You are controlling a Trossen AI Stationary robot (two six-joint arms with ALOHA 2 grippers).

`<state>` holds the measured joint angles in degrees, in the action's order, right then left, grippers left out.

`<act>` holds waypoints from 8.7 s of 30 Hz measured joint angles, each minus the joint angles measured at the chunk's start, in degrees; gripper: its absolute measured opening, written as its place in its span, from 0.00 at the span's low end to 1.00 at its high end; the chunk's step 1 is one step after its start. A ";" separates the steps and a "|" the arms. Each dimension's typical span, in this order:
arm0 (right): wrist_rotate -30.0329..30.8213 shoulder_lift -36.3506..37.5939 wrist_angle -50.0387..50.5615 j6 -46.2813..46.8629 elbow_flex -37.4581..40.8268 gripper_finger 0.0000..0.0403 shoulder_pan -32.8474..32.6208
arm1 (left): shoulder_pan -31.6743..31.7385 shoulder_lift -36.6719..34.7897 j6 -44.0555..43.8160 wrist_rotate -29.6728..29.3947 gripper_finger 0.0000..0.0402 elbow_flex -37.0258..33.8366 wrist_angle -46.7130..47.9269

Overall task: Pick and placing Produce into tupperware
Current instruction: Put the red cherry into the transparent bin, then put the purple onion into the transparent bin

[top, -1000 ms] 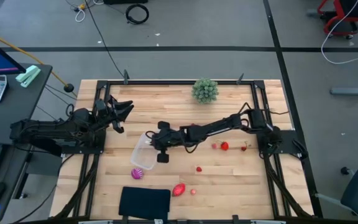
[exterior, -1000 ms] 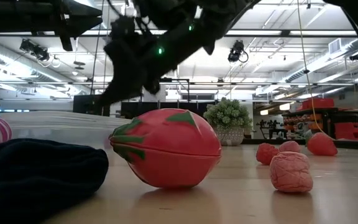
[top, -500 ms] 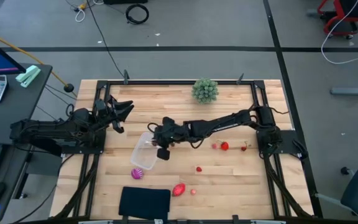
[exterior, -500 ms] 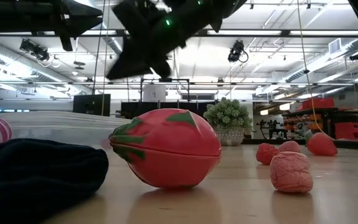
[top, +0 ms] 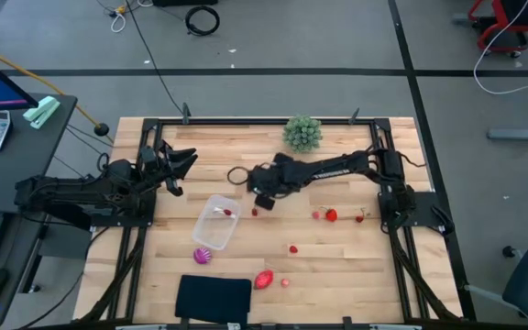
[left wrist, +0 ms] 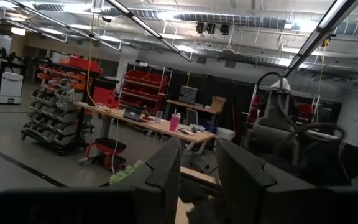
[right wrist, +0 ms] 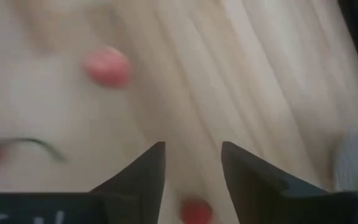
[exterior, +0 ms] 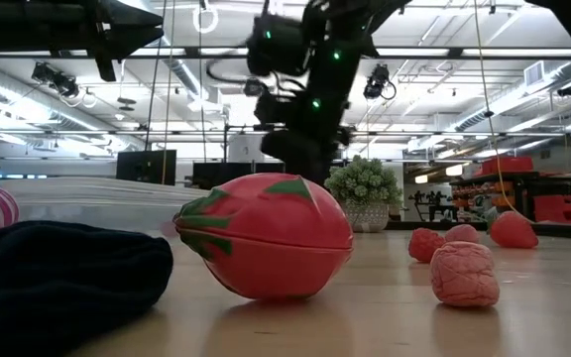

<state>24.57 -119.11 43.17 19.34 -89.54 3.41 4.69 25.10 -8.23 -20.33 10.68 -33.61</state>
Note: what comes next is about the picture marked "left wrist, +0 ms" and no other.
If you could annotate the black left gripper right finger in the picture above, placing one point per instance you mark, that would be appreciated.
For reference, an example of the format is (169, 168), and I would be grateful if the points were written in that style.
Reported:
(247, 186)

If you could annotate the stacked red storage boxes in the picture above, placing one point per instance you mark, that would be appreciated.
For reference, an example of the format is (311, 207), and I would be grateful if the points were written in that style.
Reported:
(104, 96)

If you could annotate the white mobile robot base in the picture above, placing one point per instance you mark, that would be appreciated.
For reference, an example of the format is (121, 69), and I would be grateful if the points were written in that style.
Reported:
(6, 87)

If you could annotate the white bucket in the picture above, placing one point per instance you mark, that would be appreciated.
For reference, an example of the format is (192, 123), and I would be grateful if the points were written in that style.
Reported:
(225, 134)

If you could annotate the long wooden desk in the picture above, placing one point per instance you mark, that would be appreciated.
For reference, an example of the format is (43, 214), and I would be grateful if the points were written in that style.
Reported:
(163, 127)

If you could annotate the red rolling stool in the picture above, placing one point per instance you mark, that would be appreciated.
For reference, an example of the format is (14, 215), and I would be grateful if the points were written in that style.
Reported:
(109, 146)

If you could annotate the clear drinking cup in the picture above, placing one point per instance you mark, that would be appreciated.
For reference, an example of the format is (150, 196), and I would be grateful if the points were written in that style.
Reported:
(158, 117)

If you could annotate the open cardboard box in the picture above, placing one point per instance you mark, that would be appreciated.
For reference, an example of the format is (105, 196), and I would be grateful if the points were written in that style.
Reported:
(218, 105)

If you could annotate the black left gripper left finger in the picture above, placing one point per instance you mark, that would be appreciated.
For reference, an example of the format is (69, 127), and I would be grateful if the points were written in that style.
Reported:
(154, 193)

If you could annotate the grey office chair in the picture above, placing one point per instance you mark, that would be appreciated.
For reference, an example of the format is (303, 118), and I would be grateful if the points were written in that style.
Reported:
(193, 118)

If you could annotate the open laptop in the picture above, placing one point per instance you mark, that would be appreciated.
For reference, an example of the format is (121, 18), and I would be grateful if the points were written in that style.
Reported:
(133, 113)

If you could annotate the pink tumbler with straw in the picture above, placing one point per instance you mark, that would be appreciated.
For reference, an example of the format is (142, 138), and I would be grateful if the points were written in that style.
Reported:
(175, 122)

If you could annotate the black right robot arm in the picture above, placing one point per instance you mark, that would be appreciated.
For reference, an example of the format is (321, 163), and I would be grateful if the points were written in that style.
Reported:
(272, 124)

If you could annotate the green potted plant white pot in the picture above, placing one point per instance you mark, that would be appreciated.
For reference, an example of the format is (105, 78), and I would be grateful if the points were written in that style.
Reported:
(126, 172)

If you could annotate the white shelf with red bins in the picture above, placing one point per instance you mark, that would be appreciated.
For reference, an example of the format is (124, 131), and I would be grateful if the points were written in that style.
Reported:
(145, 84)

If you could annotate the short wooden desk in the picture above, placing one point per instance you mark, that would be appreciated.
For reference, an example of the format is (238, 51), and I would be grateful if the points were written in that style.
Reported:
(194, 107)

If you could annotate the grey small-drawer organizer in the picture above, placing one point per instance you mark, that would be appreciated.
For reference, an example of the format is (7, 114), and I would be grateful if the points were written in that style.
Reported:
(188, 95)

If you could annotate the long ceiling light bar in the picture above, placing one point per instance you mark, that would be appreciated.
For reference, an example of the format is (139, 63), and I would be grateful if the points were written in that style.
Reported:
(319, 34)
(148, 28)

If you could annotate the rack with grey orange bins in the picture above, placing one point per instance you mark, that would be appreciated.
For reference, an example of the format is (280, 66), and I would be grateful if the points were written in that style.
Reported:
(54, 121)

